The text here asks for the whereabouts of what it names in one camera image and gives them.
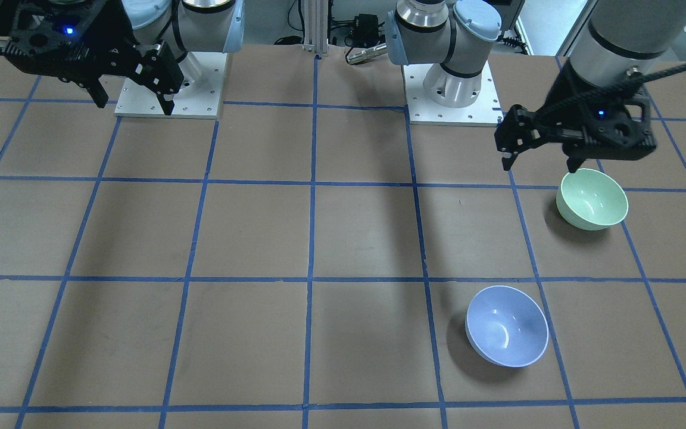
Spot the blue bowl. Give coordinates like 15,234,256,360
464,285,550,368

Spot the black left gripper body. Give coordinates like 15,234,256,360
542,89,658,161

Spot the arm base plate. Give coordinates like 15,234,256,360
402,62,503,127
114,51,227,119

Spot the green bowl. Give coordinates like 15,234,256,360
556,168,629,231

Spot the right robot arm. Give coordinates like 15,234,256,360
0,1,245,115

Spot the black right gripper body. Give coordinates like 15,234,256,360
0,1,141,84

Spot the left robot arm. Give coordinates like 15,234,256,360
385,1,686,173

